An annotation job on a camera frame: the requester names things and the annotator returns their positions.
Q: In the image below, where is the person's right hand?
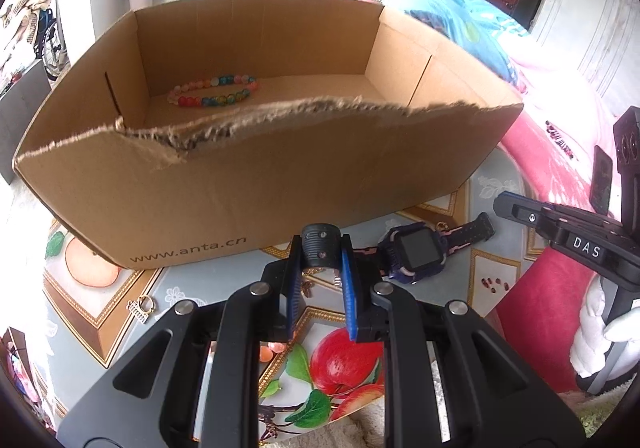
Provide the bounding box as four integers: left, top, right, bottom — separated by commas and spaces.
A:
572, 273, 640, 381

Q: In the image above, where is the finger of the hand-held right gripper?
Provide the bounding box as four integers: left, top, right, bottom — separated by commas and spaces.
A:
492, 191, 566, 235

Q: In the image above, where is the wheelchair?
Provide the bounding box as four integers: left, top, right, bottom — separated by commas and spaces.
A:
32, 5, 68, 81

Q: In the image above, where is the brown cardboard box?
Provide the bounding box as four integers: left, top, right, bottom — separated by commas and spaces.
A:
12, 0, 524, 270

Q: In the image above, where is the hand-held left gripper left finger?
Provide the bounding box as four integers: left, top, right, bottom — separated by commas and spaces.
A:
57, 233, 307, 448

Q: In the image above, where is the pink blanket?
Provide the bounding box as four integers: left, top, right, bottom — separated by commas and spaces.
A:
500, 23, 640, 394

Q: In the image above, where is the purple smartwatch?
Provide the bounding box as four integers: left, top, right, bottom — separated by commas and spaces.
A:
350, 212, 496, 286

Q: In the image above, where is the multicoloured beaded bracelet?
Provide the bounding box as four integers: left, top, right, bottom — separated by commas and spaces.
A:
167, 74, 261, 109

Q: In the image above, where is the black ribbed cylinder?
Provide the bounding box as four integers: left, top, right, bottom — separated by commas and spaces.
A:
301, 223, 343, 273

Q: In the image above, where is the gift bag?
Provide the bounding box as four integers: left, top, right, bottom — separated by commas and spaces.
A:
0, 326, 41, 409

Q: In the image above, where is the blue blanket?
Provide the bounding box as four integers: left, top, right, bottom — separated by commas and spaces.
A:
377, 0, 531, 94

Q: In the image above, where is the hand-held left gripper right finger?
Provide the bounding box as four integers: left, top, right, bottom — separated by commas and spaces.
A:
340, 233, 586, 448

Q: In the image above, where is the white door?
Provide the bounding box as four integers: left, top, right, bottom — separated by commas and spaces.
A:
530, 0, 636, 114

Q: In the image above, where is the dark cabinet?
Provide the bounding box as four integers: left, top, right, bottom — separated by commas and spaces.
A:
0, 59, 53, 186

